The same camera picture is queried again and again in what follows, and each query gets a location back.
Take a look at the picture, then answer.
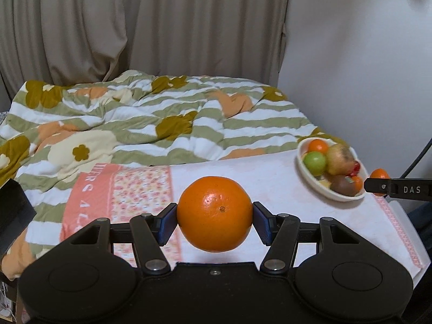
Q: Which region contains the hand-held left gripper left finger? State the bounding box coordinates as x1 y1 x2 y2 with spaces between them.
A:
72 203 178 275

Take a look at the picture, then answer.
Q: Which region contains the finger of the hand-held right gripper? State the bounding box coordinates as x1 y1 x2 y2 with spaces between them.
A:
364 177 393 197

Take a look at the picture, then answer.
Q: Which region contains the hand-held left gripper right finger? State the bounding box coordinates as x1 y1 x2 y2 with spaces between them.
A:
253 201 360 273

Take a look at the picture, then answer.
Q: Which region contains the brown kiwi with green sticker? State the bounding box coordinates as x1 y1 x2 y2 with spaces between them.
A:
330 174 359 197

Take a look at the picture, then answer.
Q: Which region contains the yellow-brown pear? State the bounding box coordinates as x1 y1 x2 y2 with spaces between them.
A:
325 143 355 176

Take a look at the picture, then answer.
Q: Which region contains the large orange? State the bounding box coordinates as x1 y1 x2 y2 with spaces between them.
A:
177 175 253 253

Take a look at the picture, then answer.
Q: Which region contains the cream oval bowl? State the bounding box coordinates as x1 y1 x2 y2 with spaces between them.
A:
296 137 368 203

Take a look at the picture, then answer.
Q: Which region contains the dark blue cloth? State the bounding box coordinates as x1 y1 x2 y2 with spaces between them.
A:
407 201 432 244

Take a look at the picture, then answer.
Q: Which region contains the pink floral printed towel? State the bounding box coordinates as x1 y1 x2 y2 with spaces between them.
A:
60 148 423 268

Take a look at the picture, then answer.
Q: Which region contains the small green apple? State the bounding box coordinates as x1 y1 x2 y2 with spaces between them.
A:
303 152 327 176

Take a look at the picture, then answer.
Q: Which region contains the medium orange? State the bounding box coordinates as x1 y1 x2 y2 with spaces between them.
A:
308 139 329 154

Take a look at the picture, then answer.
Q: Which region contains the green striped floral blanket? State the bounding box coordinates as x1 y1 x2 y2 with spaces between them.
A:
0 70 342 281

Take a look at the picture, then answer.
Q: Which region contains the black flat object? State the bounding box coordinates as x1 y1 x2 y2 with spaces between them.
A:
0 179 37 256

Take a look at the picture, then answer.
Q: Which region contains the beige curtain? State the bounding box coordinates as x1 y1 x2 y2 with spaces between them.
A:
0 0 293 99

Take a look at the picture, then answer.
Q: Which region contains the black cable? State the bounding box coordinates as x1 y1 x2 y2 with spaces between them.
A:
398 139 432 179

